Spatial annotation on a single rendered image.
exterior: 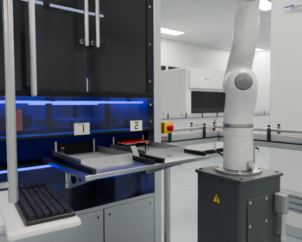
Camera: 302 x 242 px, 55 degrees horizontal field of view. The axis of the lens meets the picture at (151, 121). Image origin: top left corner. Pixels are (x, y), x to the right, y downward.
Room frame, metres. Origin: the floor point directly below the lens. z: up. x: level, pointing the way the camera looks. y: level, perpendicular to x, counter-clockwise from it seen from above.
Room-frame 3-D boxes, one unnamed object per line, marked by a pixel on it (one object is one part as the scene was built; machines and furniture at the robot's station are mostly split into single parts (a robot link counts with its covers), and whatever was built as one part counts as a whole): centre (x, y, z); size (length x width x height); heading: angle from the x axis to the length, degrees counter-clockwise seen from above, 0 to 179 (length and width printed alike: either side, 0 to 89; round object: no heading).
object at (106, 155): (1.40, 0.29, 0.90); 0.34 x 0.26 x 0.04; 39
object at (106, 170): (1.45, 0.12, 0.87); 0.70 x 0.48 x 0.02; 129
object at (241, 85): (1.18, -0.36, 1.16); 0.19 x 0.12 x 0.24; 172
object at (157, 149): (1.62, 0.03, 0.90); 0.34 x 0.26 x 0.04; 39
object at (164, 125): (1.86, -0.09, 0.99); 0.08 x 0.07 x 0.07; 39
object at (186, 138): (2.15, -0.23, 0.92); 0.69 x 0.16 x 0.16; 129
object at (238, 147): (1.21, -0.36, 0.95); 0.19 x 0.19 x 0.18
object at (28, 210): (0.99, 0.39, 0.82); 0.40 x 0.14 x 0.02; 32
